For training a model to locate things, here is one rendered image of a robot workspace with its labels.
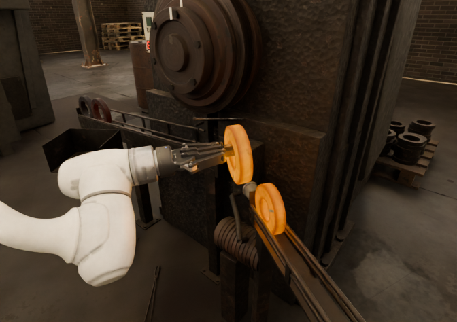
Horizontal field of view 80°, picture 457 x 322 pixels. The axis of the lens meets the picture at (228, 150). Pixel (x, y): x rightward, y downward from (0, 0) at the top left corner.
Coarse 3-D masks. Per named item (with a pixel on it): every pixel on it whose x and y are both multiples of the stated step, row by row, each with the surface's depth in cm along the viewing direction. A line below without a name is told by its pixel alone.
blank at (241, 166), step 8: (232, 128) 68; (240, 128) 67; (224, 136) 76; (232, 136) 67; (240, 136) 65; (224, 144) 78; (232, 144) 69; (240, 144) 64; (248, 144) 65; (240, 152) 64; (248, 152) 64; (232, 160) 74; (240, 160) 64; (248, 160) 65; (232, 168) 73; (240, 168) 65; (248, 168) 65; (232, 176) 75; (240, 176) 66; (248, 176) 67
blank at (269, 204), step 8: (264, 184) 82; (272, 184) 82; (256, 192) 87; (264, 192) 81; (272, 192) 78; (256, 200) 88; (264, 200) 85; (272, 200) 76; (280, 200) 77; (256, 208) 89; (264, 208) 86; (272, 208) 77; (280, 208) 76; (264, 216) 85; (272, 216) 78; (280, 216) 76; (272, 224) 78; (280, 224) 76; (272, 232) 79; (280, 232) 79
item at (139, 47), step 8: (144, 40) 389; (136, 48) 354; (144, 48) 350; (136, 56) 359; (144, 56) 355; (136, 64) 365; (144, 64) 360; (136, 72) 371; (144, 72) 365; (136, 80) 379; (144, 80) 370; (152, 80) 369; (136, 88) 389; (144, 88) 375; (152, 88) 374; (144, 96) 381; (144, 104) 387
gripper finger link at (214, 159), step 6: (210, 156) 66; (216, 156) 66; (192, 162) 63; (198, 162) 64; (204, 162) 64; (210, 162) 65; (216, 162) 66; (222, 162) 67; (198, 168) 64; (204, 168) 65
